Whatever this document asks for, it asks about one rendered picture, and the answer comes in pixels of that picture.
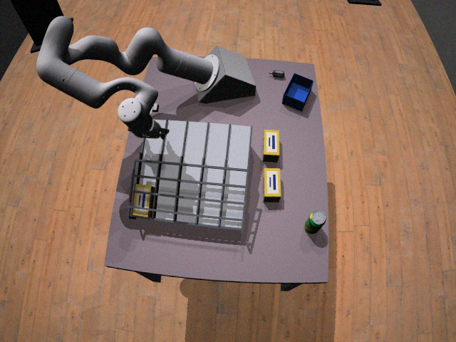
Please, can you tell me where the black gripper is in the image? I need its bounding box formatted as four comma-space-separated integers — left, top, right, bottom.
128, 120, 170, 140

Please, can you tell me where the green drink can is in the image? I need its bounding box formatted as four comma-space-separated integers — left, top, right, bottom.
304, 211, 326, 234

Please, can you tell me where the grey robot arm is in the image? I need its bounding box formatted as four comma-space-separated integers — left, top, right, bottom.
36, 16, 220, 135

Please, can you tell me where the yellow carton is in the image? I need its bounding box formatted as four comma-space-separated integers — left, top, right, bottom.
263, 168, 281, 202
263, 130, 279, 162
133, 184, 155, 217

